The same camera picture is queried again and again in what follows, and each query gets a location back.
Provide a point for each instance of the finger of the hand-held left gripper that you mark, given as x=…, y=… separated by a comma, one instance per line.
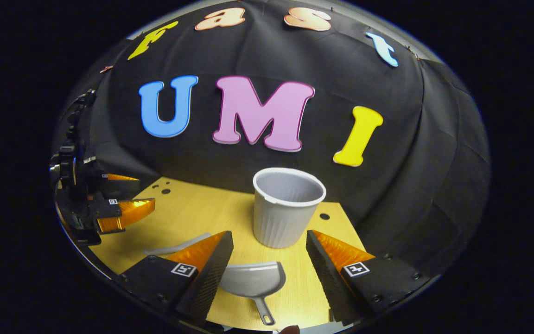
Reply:
x=109, y=211
x=118, y=188

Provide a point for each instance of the wooden desktop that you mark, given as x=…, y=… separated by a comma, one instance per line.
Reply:
x=193, y=218

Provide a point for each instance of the black backdrop cloth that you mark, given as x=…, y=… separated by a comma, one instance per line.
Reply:
x=410, y=162

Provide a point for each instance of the small grey dustpan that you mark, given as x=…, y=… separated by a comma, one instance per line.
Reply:
x=253, y=280

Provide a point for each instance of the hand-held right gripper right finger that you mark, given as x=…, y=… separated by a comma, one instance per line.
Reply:
x=327, y=278

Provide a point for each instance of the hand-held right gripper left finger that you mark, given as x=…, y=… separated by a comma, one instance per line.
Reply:
x=209, y=278

